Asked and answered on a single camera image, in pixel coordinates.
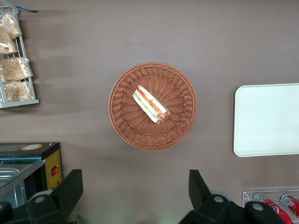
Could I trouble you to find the wrapped triangle sandwich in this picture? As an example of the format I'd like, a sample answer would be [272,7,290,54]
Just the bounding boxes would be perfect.
[132,85,171,125]

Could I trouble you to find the round brown wicker basket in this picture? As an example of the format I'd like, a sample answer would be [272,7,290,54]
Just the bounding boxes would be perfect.
[107,62,199,151]

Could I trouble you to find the blue strip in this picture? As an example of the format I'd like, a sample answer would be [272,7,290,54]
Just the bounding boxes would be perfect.
[18,6,39,13]

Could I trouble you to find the clear acrylic bottle rack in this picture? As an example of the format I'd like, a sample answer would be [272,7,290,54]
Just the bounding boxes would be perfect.
[242,190,299,224]

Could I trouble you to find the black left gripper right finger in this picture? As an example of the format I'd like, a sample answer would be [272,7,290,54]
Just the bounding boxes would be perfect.
[178,169,246,224]

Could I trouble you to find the clear bag of puffed snacks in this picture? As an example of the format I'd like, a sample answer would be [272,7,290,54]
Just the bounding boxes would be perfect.
[0,28,19,55]
[1,13,23,39]
[0,57,34,83]
[3,80,33,102]

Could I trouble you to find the cream plastic tray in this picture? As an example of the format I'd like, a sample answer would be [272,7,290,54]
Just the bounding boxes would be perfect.
[233,83,299,157]

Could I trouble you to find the red cola bottle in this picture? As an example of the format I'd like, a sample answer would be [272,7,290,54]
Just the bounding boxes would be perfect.
[280,195,299,217]
[253,192,293,224]

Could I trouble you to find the white wire rack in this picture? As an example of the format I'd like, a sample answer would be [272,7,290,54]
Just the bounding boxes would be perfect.
[0,6,40,109]

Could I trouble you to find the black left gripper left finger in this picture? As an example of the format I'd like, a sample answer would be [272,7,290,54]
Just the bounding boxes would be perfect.
[26,169,84,224]

